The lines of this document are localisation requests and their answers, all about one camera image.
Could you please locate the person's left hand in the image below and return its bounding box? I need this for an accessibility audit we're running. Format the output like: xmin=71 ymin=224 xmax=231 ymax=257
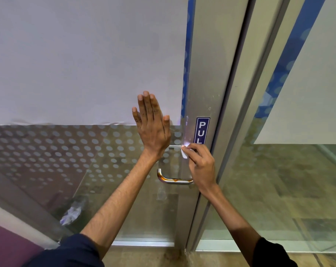
xmin=132 ymin=91 xmax=172 ymax=161

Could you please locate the person's right hand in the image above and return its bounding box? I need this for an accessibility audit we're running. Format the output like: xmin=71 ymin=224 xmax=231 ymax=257
xmin=181 ymin=143 xmax=219 ymax=195

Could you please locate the aluminium framed glass door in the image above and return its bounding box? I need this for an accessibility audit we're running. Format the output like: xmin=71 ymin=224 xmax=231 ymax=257
xmin=0 ymin=0 xmax=250 ymax=252

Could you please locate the person's right forearm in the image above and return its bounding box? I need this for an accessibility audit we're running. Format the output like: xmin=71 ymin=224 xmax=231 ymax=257
xmin=200 ymin=184 xmax=262 ymax=266

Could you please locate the person's left forearm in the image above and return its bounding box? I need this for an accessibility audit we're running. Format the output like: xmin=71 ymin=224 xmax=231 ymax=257
xmin=80 ymin=150 xmax=162 ymax=260

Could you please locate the blue door sign sticker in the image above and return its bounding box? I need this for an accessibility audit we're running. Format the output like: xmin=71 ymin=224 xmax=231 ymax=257
xmin=193 ymin=117 xmax=211 ymax=145

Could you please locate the blue dotted window film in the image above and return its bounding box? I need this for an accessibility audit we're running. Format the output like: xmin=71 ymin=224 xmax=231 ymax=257
xmin=181 ymin=0 xmax=197 ymax=119
xmin=254 ymin=0 xmax=327 ymax=119

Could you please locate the large white paper sheet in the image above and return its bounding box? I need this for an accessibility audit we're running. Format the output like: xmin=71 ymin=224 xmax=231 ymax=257
xmin=0 ymin=0 xmax=190 ymax=126

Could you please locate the fixed glass side panel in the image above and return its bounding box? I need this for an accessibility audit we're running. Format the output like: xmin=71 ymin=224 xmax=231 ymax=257
xmin=196 ymin=0 xmax=336 ymax=253

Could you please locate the aluminium door jamb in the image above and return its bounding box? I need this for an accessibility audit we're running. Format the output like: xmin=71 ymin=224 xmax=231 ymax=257
xmin=186 ymin=0 xmax=307 ymax=252

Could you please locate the crumpled clear plastic bag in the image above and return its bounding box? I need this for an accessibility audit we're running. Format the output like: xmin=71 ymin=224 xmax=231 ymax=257
xmin=59 ymin=197 xmax=86 ymax=226

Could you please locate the dark blue shirt sleeve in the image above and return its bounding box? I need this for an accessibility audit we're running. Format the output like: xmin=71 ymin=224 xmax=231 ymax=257
xmin=22 ymin=233 xmax=105 ymax=267
xmin=252 ymin=237 xmax=298 ymax=267

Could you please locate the steel door handle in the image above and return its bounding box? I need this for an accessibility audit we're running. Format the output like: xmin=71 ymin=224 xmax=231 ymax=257
xmin=157 ymin=145 xmax=195 ymax=185

